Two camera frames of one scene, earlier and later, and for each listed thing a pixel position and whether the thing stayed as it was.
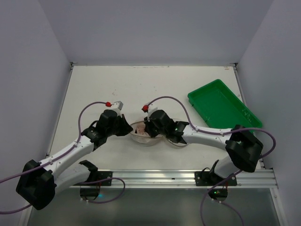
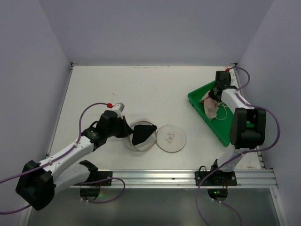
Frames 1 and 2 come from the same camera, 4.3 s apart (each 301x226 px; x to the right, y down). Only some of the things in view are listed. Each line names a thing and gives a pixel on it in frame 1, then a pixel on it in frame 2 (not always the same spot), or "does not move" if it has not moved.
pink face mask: [140, 127] to [210, 106]
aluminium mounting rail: [266, 179] does not move
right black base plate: [210, 178] does not move
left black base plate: [97, 175] does not move
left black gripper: [121, 125] does not move
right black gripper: [150, 127] to [214, 93]
